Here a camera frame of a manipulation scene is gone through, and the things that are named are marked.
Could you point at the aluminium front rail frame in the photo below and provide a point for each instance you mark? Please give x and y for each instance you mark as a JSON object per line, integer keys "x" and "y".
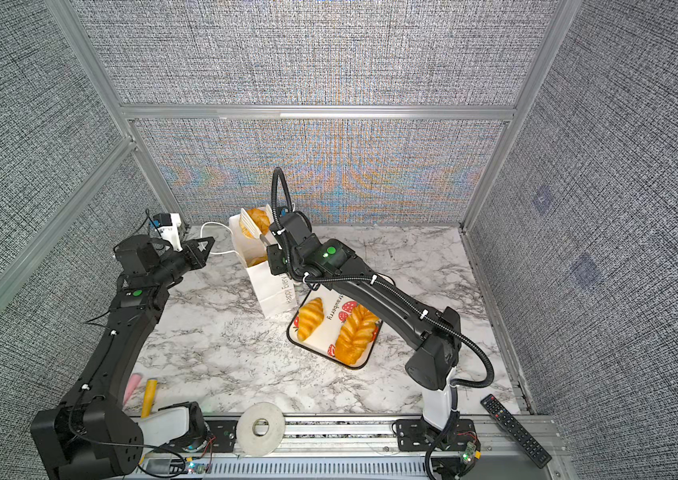
{"x": 365, "y": 447}

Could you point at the small circuit board right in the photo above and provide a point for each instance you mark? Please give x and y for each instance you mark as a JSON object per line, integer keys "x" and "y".
{"x": 468, "y": 458}

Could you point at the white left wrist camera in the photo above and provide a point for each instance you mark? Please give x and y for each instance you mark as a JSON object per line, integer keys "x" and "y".
{"x": 169, "y": 227}

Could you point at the black tv remote control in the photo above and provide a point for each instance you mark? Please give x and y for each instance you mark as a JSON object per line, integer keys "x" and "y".
{"x": 511, "y": 426}

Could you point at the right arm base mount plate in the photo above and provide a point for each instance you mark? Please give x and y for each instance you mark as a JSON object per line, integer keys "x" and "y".
{"x": 416, "y": 435}

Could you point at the white paper gift bag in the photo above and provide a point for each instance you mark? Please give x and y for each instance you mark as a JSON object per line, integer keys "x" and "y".
{"x": 275, "y": 294}

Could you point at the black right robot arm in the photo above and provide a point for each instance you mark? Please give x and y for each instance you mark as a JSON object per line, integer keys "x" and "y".
{"x": 434, "y": 336}

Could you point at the purple plastic fork toy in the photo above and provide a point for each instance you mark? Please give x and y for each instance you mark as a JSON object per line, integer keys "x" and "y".
{"x": 131, "y": 385}

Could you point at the white tape roll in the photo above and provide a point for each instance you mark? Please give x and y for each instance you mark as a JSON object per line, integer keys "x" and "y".
{"x": 260, "y": 429}

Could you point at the small croissant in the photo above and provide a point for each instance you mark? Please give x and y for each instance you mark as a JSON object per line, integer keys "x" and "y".
{"x": 257, "y": 261}

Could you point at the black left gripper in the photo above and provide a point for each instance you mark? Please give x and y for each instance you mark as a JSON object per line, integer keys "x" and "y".
{"x": 197, "y": 258}

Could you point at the croissant left of tray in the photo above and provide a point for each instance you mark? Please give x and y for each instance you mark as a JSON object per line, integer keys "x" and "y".
{"x": 310, "y": 316}

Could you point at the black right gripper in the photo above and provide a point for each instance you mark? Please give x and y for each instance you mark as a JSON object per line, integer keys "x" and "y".
{"x": 274, "y": 253}

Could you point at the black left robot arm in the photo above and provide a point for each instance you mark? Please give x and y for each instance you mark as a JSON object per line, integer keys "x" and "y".
{"x": 88, "y": 435}

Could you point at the white rectangular black-rimmed tray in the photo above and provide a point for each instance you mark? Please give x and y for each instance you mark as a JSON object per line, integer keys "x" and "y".
{"x": 337, "y": 309}

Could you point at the yellow plastic scoop toy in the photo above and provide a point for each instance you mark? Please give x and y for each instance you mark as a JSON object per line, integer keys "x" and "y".
{"x": 148, "y": 398}

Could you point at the small green circuit board left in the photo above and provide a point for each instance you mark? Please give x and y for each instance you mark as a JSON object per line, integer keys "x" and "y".
{"x": 196, "y": 466}

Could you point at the round bun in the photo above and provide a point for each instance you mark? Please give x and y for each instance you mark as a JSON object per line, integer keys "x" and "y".
{"x": 260, "y": 219}

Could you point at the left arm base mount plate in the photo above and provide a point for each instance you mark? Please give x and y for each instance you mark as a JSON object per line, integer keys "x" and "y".
{"x": 209, "y": 436}

